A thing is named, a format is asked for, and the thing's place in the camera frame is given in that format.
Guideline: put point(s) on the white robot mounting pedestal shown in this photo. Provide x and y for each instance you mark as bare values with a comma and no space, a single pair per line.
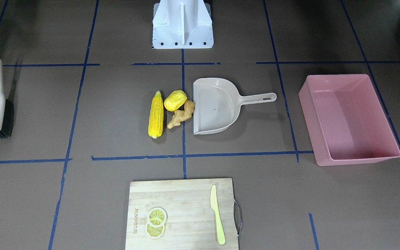
182,24

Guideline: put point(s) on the beige plastic dustpan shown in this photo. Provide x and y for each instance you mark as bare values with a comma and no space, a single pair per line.
217,104

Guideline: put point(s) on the pink plastic bin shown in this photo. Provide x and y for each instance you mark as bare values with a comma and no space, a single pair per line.
345,120

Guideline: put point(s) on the yellow plastic knife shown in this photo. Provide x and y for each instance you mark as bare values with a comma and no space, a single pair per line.
220,235

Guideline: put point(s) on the tan toy ginger root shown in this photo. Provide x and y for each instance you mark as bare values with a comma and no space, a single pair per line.
182,115

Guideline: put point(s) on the yellow toy corn cob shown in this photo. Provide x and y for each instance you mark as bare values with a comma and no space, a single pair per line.
156,116

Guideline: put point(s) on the beige hand brush black bristles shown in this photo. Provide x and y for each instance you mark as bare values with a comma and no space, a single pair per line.
6,110

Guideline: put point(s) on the bamboo cutting board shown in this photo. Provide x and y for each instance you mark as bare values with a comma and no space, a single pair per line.
191,222

